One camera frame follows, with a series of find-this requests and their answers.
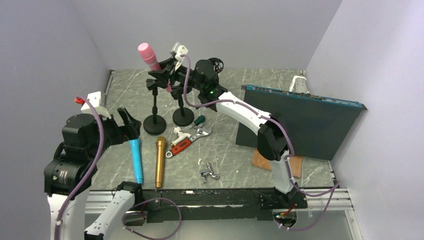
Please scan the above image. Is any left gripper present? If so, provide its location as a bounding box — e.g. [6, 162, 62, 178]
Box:
[89, 105, 142, 160]

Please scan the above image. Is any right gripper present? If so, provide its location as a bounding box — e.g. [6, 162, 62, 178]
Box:
[148, 57, 204, 92]

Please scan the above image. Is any blue microphone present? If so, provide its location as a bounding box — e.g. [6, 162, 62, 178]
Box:
[129, 138, 144, 184]

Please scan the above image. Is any pink mic round-base stand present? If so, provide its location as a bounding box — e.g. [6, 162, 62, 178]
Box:
[143, 70, 169, 136]

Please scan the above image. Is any pink microphone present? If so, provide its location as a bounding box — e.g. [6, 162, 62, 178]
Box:
[137, 42, 172, 93]

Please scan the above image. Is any gold microphone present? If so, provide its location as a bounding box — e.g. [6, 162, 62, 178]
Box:
[155, 136, 167, 189]

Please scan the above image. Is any blue mic round-base stand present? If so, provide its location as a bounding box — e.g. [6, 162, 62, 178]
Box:
[171, 84, 194, 127]

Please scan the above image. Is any black tripod mic stand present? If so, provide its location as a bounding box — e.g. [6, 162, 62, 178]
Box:
[208, 57, 224, 74]

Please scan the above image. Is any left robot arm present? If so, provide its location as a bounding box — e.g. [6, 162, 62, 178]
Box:
[43, 107, 145, 240]

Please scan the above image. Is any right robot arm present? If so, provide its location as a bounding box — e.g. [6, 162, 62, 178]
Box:
[149, 57, 296, 208]

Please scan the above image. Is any white plastic faucet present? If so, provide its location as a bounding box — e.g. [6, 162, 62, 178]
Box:
[170, 126, 192, 147]

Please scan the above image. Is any small metal clamp part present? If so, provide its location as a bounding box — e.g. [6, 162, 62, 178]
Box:
[199, 162, 220, 184]

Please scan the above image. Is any wooden board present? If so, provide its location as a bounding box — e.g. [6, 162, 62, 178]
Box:
[252, 148, 303, 178]

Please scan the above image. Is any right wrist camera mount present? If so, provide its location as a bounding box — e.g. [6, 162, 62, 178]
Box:
[170, 42, 189, 70]

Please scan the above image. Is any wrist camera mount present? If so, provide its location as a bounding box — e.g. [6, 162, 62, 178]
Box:
[74, 91, 112, 120]
[170, 42, 189, 70]

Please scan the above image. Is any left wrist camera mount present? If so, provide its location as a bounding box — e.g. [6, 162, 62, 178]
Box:
[74, 91, 112, 120]

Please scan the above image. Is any red handle adjustable wrench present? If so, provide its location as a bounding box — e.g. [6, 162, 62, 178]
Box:
[165, 126, 213, 158]

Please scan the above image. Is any green handle screwdriver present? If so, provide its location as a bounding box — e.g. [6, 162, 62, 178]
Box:
[192, 115, 206, 127]

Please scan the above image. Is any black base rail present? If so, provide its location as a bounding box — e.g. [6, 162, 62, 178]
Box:
[129, 187, 309, 223]

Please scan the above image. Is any white bracket behind switch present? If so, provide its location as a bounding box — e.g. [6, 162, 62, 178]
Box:
[289, 75, 310, 94]

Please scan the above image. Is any black network switch box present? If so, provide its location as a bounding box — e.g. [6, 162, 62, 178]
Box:
[241, 84, 366, 161]

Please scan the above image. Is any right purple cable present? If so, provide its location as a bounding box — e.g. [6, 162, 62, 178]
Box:
[183, 54, 341, 232]

